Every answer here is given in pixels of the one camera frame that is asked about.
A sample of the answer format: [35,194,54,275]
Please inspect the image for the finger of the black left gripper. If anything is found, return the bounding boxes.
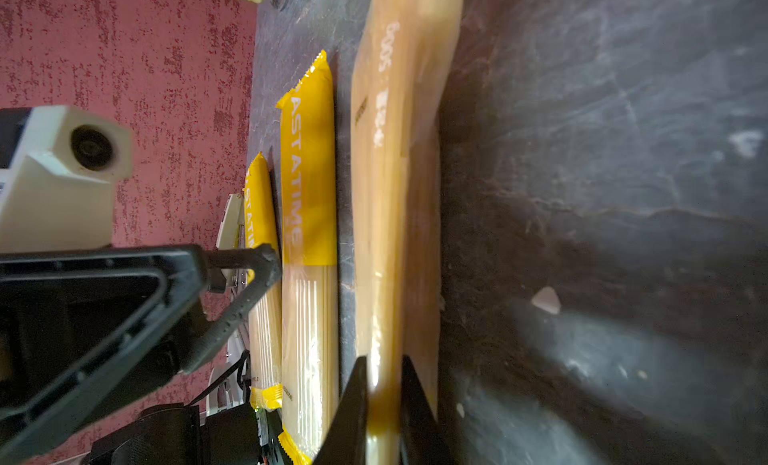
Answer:
[181,244,282,374]
[1,245,208,462]

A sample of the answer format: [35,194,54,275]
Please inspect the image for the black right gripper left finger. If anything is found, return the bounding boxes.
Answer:
[313,356,368,465]

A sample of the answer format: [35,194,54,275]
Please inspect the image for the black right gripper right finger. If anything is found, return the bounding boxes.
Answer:
[401,355,450,465]

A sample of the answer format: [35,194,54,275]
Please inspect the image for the yellow pasta bag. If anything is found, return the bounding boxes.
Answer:
[244,154,283,411]
[350,0,464,464]
[277,51,339,464]

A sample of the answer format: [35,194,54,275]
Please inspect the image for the white power strip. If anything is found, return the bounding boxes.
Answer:
[203,191,253,415]

